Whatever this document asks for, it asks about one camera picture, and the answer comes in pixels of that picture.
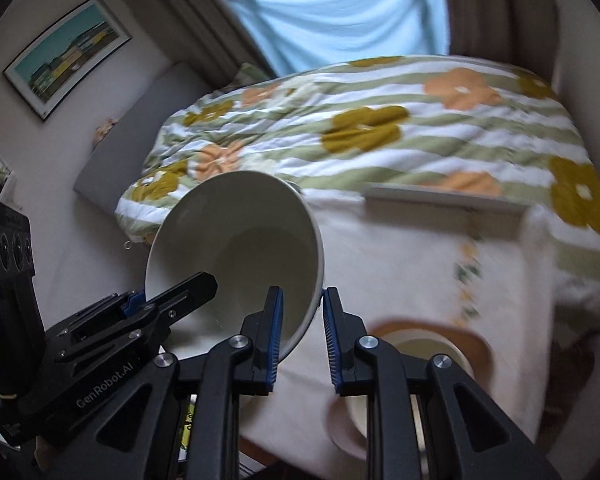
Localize floral striped blanket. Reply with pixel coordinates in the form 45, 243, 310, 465
115, 55, 600, 306

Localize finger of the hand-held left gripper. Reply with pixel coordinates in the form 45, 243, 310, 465
60, 290, 146, 333
45, 271, 218, 365

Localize green patterned pillow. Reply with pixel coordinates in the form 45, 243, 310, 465
235, 62, 273, 86

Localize cream ceramic bowl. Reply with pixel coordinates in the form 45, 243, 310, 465
145, 170, 326, 365
342, 327, 476, 453

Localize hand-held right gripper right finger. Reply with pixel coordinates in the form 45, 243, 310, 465
322, 287, 561, 480

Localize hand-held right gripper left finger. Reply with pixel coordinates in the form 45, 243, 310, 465
45, 285, 285, 480

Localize grey flat board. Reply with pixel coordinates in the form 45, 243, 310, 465
362, 183, 528, 218

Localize grey cushion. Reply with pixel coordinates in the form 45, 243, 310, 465
72, 62, 221, 211

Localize mauve plastic basin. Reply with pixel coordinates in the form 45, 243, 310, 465
325, 317, 496, 463

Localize light blue curtain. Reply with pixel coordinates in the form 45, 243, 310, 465
227, 0, 453, 78

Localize brown curtain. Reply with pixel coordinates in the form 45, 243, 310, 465
430, 0, 561, 66

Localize white furniture panel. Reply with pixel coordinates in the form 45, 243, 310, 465
550, 0, 600, 126

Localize framed wall picture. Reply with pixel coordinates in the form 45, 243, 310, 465
2, 0, 132, 122

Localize white floral tablecloth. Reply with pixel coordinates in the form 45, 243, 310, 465
165, 187, 561, 480

